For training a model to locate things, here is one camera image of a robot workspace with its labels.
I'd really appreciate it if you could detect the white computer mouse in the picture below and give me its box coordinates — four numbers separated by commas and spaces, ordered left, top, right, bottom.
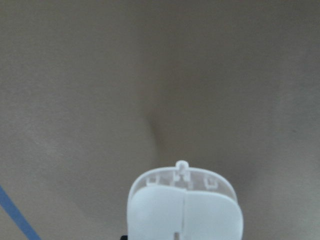
121, 160, 244, 240

